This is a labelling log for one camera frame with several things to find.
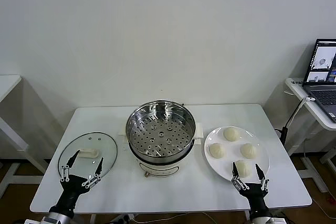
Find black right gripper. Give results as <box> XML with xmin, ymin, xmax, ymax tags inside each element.
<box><xmin>230</xmin><ymin>162</ymin><xmax>270</xmax><ymax>220</ymax></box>

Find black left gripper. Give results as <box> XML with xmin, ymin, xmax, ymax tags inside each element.
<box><xmin>49</xmin><ymin>150</ymin><xmax>104</xmax><ymax>213</ymax></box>

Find white steamed baozi bun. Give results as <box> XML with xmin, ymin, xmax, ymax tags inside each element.
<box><xmin>223</xmin><ymin>126</ymin><xmax>239</xmax><ymax>142</ymax></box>
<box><xmin>234</xmin><ymin>160</ymin><xmax>253</xmax><ymax>178</ymax></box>
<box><xmin>240</xmin><ymin>143</ymin><xmax>258</xmax><ymax>159</ymax></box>
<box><xmin>209</xmin><ymin>143</ymin><xmax>226</xmax><ymax>159</ymax></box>

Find round glass pot lid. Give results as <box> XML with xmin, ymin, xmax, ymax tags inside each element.
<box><xmin>58</xmin><ymin>131</ymin><xmax>118</xmax><ymax>182</ymax></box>

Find stainless steel steamer basket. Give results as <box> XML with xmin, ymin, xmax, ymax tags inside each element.
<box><xmin>117</xmin><ymin>100</ymin><xmax>205</xmax><ymax>158</ymax></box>

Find round white plate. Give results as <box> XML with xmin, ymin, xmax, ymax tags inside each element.
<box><xmin>204</xmin><ymin>126</ymin><xmax>271</xmax><ymax>185</ymax></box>

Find white power strip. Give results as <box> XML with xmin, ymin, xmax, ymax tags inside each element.
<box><xmin>111</xmin><ymin>214</ymin><xmax>135</xmax><ymax>223</ymax></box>

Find white side table with laptop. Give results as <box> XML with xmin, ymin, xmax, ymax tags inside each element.
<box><xmin>285</xmin><ymin>77</ymin><xmax>336</xmax><ymax>193</ymax></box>

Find grey open laptop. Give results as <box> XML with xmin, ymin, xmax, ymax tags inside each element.
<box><xmin>301</xmin><ymin>38</ymin><xmax>336</xmax><ymax>123</ymax></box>

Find empty white side table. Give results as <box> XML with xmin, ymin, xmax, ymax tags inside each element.
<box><xmin>0</xmin><ymin>74</ymin><xmax>50</xmax><ymax>196</ymax></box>

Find black cable with plug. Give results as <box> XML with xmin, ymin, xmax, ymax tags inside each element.
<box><xmin>274</xmin><ymin>100</ymin><xmax>305</xmax><ymax>145</ymax></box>

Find black floor cables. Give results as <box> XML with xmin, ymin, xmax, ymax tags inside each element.
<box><xmin>272</xmin><ymin>209</ymin><xmax>292</xmax><ymax>221</ymax></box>

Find white laptop cable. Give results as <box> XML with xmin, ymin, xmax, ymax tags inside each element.
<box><xmin>288</xmin><ymin>95</ymin><xmax>316</xmax><ymax>127</ymax></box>

